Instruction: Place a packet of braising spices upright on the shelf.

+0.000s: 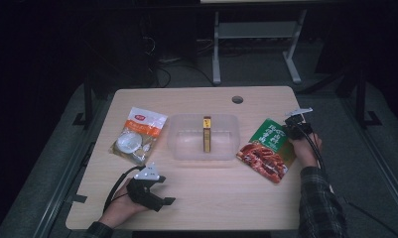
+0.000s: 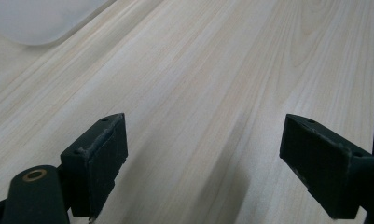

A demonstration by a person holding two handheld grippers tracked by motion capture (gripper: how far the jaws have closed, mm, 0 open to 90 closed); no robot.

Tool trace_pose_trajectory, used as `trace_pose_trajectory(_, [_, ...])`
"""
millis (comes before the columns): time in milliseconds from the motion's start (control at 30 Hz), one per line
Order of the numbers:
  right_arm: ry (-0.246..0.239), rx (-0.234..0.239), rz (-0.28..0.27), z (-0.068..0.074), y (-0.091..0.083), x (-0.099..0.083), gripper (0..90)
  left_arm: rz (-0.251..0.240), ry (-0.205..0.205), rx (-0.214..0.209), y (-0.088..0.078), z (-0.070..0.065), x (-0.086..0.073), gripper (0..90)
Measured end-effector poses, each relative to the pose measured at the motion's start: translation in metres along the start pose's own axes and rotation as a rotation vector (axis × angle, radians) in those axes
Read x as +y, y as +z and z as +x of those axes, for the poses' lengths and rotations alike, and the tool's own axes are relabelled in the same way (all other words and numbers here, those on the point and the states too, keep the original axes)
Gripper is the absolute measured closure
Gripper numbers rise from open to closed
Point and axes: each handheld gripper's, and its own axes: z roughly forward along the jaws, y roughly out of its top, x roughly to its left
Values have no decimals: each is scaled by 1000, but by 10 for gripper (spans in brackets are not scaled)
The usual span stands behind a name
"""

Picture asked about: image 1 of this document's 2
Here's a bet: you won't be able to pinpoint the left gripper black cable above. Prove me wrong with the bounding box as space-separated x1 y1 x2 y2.
102 165 145 212

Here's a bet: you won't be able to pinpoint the white metal stand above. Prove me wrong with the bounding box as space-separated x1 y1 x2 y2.
211 9 309 85

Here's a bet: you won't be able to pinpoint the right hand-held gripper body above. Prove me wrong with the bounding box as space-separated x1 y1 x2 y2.
284 107 314 140

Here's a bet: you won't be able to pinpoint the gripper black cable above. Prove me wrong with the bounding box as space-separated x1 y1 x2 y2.
102 165 145 212
302 123 327 173

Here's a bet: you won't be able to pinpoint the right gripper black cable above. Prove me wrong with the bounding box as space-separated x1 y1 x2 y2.
302 123 327 173

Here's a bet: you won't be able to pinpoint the person's left hand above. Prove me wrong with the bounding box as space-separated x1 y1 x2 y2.
98 181 150 229

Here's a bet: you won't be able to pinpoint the green and red food packet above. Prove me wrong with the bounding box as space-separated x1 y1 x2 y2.
235 118 299 184

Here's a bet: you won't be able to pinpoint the clear plastic container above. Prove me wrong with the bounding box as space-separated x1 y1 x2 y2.
166 113 241 162

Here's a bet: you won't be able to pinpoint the person's right hand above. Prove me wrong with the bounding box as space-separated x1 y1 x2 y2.
289 132 324 168

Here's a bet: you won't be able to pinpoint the black floor cables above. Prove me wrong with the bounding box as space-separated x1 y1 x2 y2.
150 59 217 88

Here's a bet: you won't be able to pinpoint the white and orange snack packet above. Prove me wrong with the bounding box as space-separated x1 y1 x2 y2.
108 106 169 166

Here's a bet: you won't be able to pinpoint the thin black floor cable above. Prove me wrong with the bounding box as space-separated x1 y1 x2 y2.
346 199 396 238

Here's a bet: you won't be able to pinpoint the black metal stand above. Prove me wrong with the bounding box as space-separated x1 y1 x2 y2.
71 75 95 128
354 70 383 128

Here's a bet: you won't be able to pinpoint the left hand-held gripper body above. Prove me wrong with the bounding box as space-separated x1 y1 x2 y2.
126 162 168 212

